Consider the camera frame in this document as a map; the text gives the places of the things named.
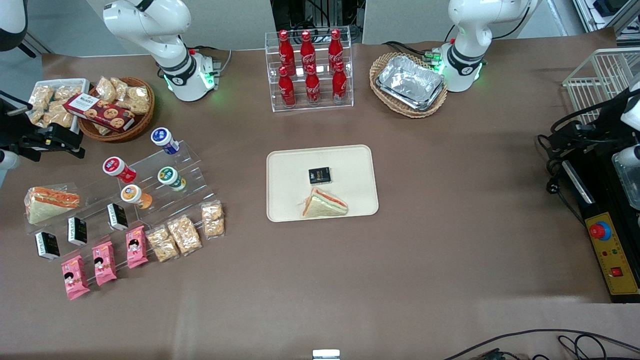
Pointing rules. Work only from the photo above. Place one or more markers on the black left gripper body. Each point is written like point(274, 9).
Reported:
point(602, 123)

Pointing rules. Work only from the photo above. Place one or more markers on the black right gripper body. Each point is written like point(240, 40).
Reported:
point(20, 134)

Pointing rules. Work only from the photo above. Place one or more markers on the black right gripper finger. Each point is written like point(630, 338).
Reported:
point(29, 153)
point(74, 152)

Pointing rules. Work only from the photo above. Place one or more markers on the green gum bottle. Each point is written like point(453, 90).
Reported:
point(171, 178)

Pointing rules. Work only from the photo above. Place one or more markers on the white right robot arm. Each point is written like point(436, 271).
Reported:
point(150, 22)

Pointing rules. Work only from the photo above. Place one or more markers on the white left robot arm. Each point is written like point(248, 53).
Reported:
point(470, 22)

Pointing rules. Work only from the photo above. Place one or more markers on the red gum bottle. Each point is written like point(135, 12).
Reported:
point(119, 169)

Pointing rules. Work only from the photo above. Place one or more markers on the white rectangular tray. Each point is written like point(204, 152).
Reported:
point(82, 82)

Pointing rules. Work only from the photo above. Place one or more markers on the orange gum bottle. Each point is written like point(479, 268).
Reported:
point(135, 196)

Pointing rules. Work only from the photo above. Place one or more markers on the blue gum bottle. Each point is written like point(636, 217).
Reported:
point(165, 140)

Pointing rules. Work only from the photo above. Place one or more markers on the aluminium foil tray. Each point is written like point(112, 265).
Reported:
point(410, 82)

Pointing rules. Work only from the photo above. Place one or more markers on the beige plastic tray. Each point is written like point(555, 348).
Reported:
point(350, 165)

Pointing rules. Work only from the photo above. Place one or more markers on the clear snack bag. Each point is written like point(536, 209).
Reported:
point(59, 116)
point(102, 129)
point(106, 89)
point(67, 92)
point(41, 96)
point(121, 86)
point(36, 116)
point(137, 100)

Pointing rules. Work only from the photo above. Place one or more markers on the red cookie box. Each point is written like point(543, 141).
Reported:
point(100, 112)

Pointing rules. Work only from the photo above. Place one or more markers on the clear acrylic step stand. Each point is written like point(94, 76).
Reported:
point(192, 172)
point(95, 200)

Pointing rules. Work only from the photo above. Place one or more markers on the wrapped triangle sandwich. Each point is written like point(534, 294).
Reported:
point(324, 205)
point(50, 202)

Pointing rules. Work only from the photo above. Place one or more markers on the clear plastic container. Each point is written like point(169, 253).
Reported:
point(631, 185)

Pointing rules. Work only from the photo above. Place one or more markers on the black control box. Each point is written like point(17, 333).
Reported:
point(600, 200)

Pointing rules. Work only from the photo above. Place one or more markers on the brown wicker basket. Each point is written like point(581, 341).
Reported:
point(142, 120)

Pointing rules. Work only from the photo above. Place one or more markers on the small black box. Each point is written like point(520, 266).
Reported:
point(47, 245)
point(319, 176)
point(77, 231)
point(117, 216)

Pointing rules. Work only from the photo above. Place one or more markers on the red emergency stop button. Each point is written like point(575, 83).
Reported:
point(599, 231)

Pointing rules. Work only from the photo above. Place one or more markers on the metal background shelf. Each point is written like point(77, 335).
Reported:
point(607, 12)

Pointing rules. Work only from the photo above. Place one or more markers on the pink snack pack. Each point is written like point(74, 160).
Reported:
point(75, 277)
point(104, 263)
point(136, 247)

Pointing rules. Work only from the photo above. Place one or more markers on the clear peanut crisp pack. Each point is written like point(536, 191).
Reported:
point(213, 219)
point(184, 235)
point(162, 244)

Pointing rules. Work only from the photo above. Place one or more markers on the red cola bottle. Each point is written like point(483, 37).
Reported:
point(307, 50)
point(312, 87)
point(339, 85)
point(287, 90)
point(335, 49)
point(286, 52)

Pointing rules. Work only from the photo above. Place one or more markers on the light wicker basket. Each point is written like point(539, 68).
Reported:
point(382, 62)

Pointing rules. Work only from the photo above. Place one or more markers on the clear acrylic bottle rack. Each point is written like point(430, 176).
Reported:
point(322, 107)

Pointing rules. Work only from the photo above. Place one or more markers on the black background equipment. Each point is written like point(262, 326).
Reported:
point(320, 12)

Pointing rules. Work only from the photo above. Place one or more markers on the small silver object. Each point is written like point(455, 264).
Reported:
point(326, 355)

